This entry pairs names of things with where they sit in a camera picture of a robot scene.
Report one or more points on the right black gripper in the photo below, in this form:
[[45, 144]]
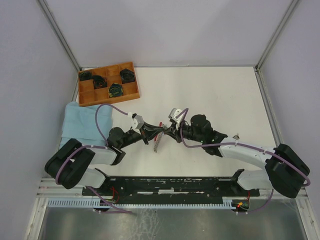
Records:
[[175, 133]]

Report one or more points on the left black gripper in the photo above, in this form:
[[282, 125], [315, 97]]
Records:
[[147, 132]]

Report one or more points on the red tag key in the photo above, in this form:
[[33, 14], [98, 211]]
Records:
[[236, 137]]

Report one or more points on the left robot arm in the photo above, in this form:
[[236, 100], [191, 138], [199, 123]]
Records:
[[69, 166]]

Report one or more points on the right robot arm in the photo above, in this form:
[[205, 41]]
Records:
[[278, 168]]

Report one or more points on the black coil with green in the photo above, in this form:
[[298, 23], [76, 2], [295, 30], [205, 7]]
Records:
[[115, 90]]

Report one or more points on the black coil top right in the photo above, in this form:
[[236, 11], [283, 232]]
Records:
[[127, 76]]

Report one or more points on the wooden compartment tray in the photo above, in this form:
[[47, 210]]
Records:
[[88, 96]]

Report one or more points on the light blue cloth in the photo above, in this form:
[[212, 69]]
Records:
[[89, 125]]

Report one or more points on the black coil top left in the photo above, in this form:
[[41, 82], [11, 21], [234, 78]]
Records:
[[84, 75]]

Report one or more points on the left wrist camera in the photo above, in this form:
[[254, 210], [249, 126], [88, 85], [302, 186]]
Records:
[[136, 121]]

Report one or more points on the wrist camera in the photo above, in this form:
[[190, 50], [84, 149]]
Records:
[[175, 116], [136, 121]]

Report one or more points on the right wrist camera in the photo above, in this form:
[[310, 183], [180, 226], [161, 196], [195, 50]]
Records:
[[175, 116]]

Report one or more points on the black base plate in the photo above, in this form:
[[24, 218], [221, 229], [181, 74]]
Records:
[[171, 190]]

